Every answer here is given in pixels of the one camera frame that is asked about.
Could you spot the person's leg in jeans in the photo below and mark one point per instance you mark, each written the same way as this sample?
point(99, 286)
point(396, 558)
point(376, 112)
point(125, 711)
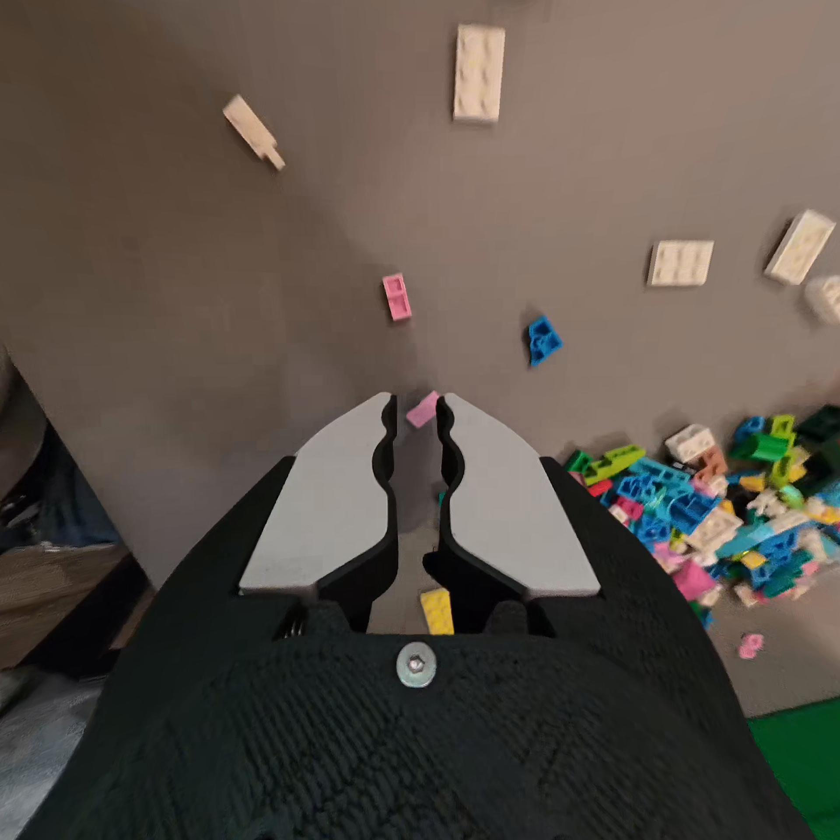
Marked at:
point(72, 505)

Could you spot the blue lego wedge piece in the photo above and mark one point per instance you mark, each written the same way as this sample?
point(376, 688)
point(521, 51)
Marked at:
point(543, 339)

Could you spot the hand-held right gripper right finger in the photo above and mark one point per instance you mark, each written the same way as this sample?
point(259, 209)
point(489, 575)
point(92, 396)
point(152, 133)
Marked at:
point(512, 512)

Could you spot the small pink round lego piece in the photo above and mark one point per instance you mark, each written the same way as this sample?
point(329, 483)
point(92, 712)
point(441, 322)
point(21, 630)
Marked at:
point(750, 645)

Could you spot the pile of loose lego pieces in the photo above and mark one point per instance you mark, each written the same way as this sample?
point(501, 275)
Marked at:
point(695, 512)

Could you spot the pink lego plate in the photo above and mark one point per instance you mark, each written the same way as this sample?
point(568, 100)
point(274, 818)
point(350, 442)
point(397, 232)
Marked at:
point(397, 296)

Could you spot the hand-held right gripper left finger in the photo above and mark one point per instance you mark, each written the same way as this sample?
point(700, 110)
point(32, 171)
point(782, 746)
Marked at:
point(328, 505)

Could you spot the pink lego tile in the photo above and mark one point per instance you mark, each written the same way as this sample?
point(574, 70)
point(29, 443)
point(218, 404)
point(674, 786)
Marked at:
point(422, 408)

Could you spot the long white lego plate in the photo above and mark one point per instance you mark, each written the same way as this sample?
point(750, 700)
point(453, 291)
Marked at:
point(479, 72)

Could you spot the short white lego plate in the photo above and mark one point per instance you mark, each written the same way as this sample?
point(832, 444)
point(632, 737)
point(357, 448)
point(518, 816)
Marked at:
point(680, 262)

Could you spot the yellow lego plate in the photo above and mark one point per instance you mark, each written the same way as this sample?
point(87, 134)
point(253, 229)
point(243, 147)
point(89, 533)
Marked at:
point(436, 610)

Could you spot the white angled brick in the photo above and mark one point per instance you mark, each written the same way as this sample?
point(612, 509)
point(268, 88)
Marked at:
point(799, 246)

